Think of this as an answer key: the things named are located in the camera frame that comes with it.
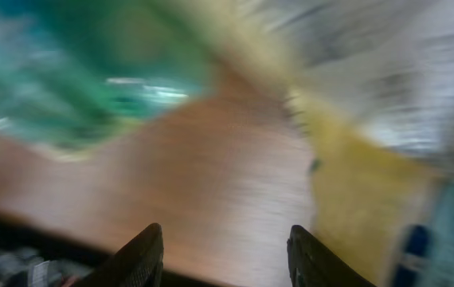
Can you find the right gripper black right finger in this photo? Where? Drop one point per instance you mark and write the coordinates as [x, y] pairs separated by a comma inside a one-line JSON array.
[[312, 264]]

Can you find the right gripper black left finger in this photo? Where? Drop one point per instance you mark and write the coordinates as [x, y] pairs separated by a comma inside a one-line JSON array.
[[137, 264]]

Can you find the beige plastic snack bag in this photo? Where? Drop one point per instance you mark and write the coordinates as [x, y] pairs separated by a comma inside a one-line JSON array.
[[370, 83]]

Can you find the teal green small carton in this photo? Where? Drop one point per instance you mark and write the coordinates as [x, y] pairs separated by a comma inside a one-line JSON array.
[[73, 73]]

